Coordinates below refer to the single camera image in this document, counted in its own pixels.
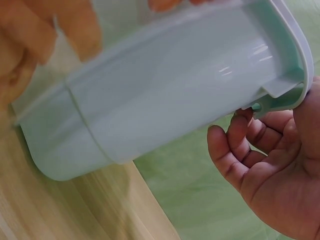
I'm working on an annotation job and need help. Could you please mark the person's right hand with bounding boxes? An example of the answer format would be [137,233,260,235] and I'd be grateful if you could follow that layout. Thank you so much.
[207,76,320,240]

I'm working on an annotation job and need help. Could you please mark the person's left hand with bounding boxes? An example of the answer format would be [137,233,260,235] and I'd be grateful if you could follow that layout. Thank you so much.
[0,0,208,112]

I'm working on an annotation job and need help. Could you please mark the mint green plastic container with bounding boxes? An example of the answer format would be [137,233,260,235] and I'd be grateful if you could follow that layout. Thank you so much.
[9,0,311,182]

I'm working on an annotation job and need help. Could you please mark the white plastic container lid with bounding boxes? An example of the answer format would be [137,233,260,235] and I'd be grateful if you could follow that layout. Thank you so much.
[269,0,315,112]

